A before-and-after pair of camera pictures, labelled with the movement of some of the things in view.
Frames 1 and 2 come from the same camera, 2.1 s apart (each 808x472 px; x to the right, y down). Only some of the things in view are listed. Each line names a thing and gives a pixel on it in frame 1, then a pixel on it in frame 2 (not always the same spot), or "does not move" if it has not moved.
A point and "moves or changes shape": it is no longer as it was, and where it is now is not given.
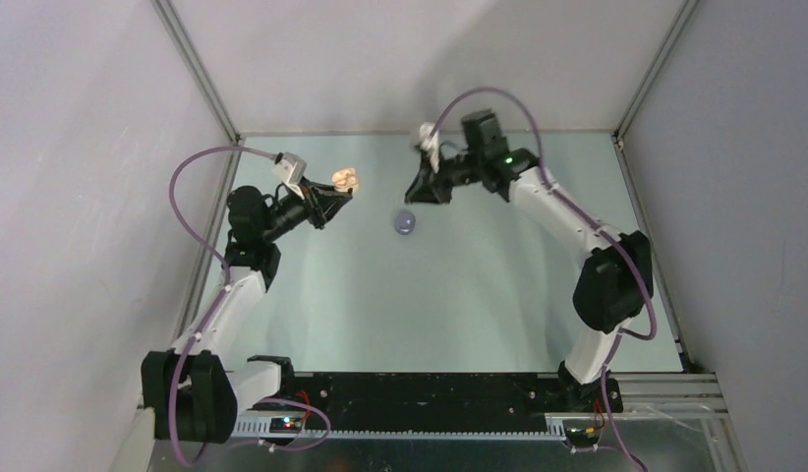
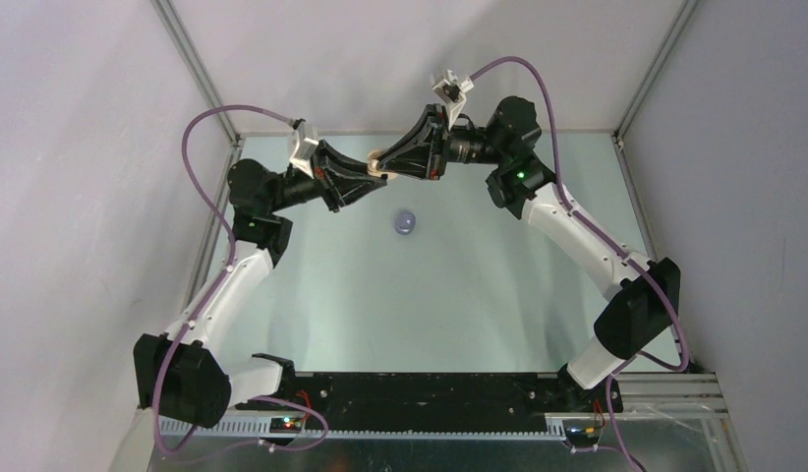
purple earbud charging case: x=405 y=222 does not move
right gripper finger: x=423 y=191 → x=413 y=162
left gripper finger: x=319 y=189 → x=341 y=161
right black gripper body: x=458 y=171 → x=460 y=145
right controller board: x=580 y=434 does not move
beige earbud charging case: x=345 y=179 moves or changes shape
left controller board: x=285 y=425 does not move
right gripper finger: x=425 y=173 → x=425 y=129
